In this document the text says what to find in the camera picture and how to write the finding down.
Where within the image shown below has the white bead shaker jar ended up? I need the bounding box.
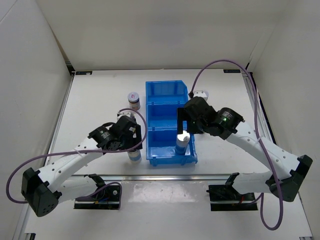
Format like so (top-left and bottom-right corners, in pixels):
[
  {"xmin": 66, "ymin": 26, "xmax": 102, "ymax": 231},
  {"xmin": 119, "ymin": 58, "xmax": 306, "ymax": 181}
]
[
  {"xmin": 127, "ymin": 149, "xmax": 142, "ymax": 164},
  {"xmin": 175, "ymin": 130, "xmax": 191, "ymax": 155}
]

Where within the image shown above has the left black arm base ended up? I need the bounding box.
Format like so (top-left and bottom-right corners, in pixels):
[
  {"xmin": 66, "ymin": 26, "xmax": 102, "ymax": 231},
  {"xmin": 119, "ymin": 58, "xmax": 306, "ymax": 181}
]
[{"xmin": 73, "ymin": 182, "xmax": 123, "ymax": 210}]

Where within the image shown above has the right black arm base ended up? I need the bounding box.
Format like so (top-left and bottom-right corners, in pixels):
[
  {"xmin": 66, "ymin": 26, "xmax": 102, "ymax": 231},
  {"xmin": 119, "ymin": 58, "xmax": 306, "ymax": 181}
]
[{"xmin": 206, "ymin": 185, "xmax": 258, "ymax": 212}]

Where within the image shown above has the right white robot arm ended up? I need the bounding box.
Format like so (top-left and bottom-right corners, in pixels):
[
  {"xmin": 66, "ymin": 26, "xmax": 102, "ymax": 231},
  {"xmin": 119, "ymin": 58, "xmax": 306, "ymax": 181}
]
[{"xmin": 177, "ymin": 96, "xmax": 313, "ymax": 202}]

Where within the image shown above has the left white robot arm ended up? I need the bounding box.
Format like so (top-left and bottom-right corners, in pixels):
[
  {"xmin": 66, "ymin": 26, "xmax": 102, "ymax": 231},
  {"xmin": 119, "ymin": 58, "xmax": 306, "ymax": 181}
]
[{"xmin": 21, "ymin": 115, "xmax": 147, "ymax": 217}]

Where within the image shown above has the blue three-compartment plastic bin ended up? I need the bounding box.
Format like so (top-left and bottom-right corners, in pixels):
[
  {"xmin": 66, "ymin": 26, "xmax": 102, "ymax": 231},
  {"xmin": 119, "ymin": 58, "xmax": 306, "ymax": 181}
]
[{"xmin": 145, "ymin": 80, "xmax": 198, "ymax": 167}]

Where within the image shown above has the left dark spice jar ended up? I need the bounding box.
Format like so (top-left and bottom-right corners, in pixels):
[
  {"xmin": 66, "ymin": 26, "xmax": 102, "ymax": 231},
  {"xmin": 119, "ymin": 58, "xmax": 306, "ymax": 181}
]
[{"xmin": 127, "ymin": 91, "xmax": 141, "ymax": 111}]

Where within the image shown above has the right blue corner label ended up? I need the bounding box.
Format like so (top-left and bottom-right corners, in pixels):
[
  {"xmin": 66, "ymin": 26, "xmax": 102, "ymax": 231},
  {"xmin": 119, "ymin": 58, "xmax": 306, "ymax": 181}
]
[{"xmin": 223, "ymin": 69, "xmax": 241, "ymax": 74}]

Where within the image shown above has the blue corner label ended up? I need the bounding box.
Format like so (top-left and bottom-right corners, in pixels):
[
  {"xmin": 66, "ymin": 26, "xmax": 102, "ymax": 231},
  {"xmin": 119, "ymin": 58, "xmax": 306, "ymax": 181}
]
[
  {"xmin": 75, "ymin": 71, "xmax": 93, "ymax": 76},
  {"xmin": 223, "ymin": 69, "xmax": 241, "ymax": 74}
]

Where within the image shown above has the left blue corner label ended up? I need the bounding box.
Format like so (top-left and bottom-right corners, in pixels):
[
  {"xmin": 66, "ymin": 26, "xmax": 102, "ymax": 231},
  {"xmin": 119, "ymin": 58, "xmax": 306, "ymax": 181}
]
[{"xmin": 75, "ymin": 71, "xmax": 93, "ymax": 76}]

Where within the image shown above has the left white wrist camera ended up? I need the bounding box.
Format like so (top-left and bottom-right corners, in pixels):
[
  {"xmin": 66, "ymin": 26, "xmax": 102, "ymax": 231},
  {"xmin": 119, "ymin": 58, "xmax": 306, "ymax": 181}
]
[{"xmin": 117, "ymin": 111, "xmax": 136, "ymax": 120}]

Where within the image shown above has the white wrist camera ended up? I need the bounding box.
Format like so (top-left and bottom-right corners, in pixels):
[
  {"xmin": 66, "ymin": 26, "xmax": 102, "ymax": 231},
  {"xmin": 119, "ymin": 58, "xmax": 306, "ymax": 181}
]
[
  {"xmin": 193, "ymin": 90, "xmax": 209, "ymax": 101},
  {"xmin": 117, "ymin": 111, "xmax": 136, "ymax": 120}
]

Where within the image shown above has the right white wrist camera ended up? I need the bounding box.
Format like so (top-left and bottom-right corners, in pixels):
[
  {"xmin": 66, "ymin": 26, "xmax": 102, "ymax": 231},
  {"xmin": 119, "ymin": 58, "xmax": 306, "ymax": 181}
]
[{"xmin": 193, "ymin": 90, "xmax": 209, "ymax": 101}]

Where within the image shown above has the front aluminium rail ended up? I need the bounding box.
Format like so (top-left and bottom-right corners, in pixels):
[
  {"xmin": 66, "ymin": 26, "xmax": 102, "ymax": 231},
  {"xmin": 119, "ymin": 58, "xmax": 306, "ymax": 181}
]
[{"xmin": 69, "ymin": 174, "xmax": 236, "ymax": 182}]

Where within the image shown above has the aluminium rail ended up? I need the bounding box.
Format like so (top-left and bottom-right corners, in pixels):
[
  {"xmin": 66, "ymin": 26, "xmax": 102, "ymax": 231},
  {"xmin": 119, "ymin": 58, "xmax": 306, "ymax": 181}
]
[
  {"xmin": 69, "ymin": 174, "xmax": 236, "ymax": 182},
  {"xmin": 241, "ymin": 70, "xmax": 284, "ymax": 154},
  {"xmin": 33, "ymin": 73, "xmax": 73, "ymax": 156}
]

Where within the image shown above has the right aluminium rail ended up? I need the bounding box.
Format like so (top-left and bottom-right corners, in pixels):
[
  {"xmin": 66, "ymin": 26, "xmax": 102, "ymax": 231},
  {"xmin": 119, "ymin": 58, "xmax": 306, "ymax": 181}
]
[{"xmin": 241, "ymin": 70, "xmax": 284, "ymax": 154}]

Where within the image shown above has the left aluminium rail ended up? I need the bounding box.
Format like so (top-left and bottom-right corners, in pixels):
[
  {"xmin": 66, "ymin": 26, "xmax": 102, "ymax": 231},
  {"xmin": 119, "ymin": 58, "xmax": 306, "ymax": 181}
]
[{"xmin": 33, "ymin": 73, "xmax": 73, "ymax": 156}]

